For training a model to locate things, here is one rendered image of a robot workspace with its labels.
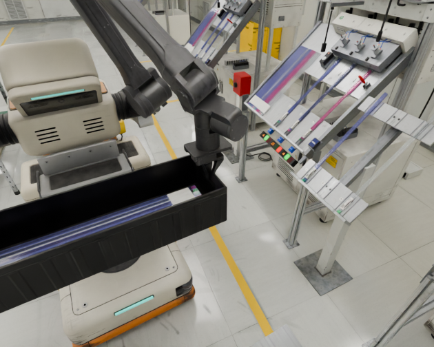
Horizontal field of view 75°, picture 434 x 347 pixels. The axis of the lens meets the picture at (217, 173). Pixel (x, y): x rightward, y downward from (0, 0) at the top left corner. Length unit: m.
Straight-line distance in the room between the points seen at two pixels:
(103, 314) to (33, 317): 0.56
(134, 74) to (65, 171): 0.37
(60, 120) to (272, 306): 1.41
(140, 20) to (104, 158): 0.49
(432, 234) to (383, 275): 0.59
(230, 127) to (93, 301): 1.19
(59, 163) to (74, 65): 0.29
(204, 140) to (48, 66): 0.42
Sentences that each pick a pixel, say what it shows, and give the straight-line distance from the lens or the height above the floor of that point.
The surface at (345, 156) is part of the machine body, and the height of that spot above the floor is 0.62.
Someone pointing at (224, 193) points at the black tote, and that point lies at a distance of 0.67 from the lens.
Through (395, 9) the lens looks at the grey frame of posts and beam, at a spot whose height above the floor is 1.34.
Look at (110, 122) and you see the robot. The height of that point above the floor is 1.15.
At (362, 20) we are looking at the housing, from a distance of 1.91.
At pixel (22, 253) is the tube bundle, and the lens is 0.74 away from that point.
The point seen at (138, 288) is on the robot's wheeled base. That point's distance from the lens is 1.53.
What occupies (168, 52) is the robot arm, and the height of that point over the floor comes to 1.41.
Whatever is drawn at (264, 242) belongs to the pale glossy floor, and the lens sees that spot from 2.01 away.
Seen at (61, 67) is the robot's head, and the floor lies 1.34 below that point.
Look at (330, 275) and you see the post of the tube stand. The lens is 1.96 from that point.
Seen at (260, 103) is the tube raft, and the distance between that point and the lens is 1.94.
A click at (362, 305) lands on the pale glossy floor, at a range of 1.93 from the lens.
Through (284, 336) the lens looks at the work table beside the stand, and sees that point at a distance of 0.84.
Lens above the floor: 1.56
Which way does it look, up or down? 38 degrees down
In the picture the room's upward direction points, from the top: straight up
